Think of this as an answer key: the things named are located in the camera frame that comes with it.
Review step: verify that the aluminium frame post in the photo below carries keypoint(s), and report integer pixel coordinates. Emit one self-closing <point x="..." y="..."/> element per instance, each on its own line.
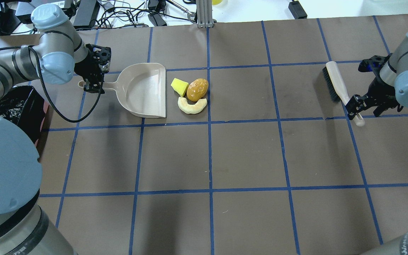
<point x="204" y="14"/>

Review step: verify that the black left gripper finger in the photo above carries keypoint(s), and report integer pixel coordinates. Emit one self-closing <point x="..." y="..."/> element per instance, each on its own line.
<point x="98" y="89"/>
<point x="88" y="87"/>

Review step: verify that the yellow sponge piece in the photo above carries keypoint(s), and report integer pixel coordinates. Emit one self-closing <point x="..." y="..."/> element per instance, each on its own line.
<point x="179" y="86"/>

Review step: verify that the white brush black bristles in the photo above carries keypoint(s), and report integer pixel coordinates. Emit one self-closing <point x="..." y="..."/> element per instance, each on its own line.
<point x="338" y="90"/>

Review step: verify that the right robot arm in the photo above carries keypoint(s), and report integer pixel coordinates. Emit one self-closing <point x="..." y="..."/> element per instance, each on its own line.
<point x="397" y="74"/>

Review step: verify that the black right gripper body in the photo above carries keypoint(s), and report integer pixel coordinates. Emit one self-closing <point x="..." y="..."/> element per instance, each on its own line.
<point x="383" y="91"/>

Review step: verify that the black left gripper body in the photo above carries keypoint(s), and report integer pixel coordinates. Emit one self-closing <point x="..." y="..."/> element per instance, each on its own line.
<point x="88" y="69"/>

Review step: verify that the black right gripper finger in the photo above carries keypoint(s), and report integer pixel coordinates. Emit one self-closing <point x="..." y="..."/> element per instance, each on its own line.
<point x="355" y="105"/>
<point x="379" y="110"/>

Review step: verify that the brown potato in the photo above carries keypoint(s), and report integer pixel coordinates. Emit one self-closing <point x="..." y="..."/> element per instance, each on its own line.
<point x="197" y="89"/>

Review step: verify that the pale curved bread slice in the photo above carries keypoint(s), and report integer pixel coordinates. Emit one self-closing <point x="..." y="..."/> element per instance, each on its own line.
<point x="191" y="108"/>

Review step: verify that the beige plastic dustpan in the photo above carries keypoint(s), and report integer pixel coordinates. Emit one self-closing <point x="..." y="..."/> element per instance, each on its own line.
<point x="141" y="89"/>

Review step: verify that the black power adapter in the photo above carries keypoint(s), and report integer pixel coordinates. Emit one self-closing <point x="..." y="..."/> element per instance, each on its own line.
<point x="297" y="10"/>

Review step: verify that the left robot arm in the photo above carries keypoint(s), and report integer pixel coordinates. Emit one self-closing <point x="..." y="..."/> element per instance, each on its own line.
<point x="25" y="228"/>

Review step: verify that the bin with black bag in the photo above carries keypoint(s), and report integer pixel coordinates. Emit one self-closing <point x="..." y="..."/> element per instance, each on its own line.
<point x="24" y="107"/>

